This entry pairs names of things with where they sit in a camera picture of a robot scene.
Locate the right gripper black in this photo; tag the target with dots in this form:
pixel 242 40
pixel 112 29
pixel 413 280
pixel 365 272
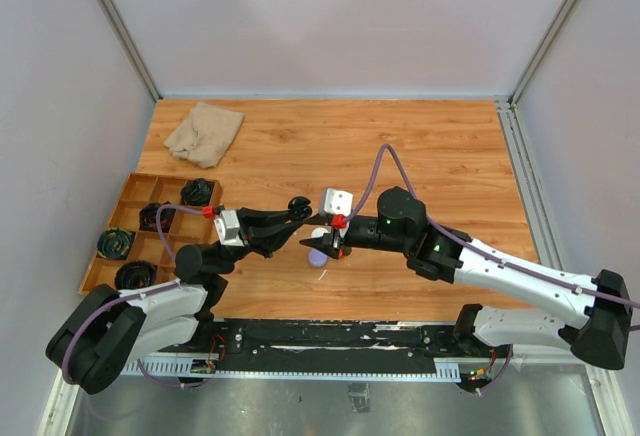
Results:
pixel 329 244

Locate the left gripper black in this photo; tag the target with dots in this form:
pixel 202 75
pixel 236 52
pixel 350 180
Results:
pixel 263 235

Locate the white round charging case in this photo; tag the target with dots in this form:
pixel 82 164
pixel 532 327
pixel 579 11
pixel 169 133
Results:
pixel 319 232

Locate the purple round charging case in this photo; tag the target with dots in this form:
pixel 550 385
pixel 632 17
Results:
pixel 317 259

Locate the black round charging case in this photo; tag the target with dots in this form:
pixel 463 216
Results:
pixel 299 208

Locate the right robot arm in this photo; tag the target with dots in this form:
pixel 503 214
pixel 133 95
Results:
pixel 590 316

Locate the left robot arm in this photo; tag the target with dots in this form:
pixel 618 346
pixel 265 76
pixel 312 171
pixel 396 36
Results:
pixel 109 329

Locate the wooden compartment tray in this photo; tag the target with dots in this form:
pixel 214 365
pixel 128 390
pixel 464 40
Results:
pixel 154 217

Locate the beige folded cloth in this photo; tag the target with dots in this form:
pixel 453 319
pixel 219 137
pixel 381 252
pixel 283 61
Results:
pixel 205 135

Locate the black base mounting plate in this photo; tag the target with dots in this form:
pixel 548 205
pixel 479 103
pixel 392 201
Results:
pixel 331 347

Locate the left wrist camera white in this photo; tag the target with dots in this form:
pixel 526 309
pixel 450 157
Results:
pixel 228 228

